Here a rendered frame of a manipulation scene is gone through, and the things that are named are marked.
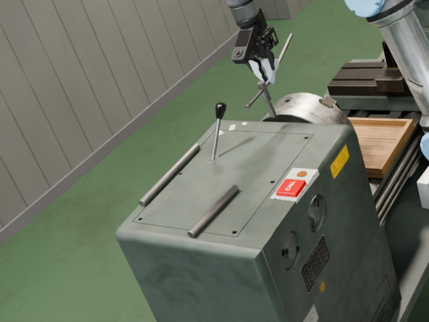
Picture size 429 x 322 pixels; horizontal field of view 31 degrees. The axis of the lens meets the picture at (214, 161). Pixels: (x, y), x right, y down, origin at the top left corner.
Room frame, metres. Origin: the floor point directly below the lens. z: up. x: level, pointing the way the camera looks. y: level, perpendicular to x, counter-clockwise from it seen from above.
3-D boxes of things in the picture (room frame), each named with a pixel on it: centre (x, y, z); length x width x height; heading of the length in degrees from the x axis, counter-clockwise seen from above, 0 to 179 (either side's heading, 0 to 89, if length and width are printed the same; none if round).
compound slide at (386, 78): (2.51, -0.76, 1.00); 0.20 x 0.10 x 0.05; 137
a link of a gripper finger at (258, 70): (2.03, -0.22, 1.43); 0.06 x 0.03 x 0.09; 139
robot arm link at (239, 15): (2.03, -0.22, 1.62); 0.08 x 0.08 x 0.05
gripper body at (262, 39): (2.03, -0.23, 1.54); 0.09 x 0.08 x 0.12; 139
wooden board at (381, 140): (2.32, -0.48, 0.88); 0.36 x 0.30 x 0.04; 47
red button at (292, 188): (1.65, -0.16, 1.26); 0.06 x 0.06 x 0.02; 47
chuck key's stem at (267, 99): (1.97, -0.20, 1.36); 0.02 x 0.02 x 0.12
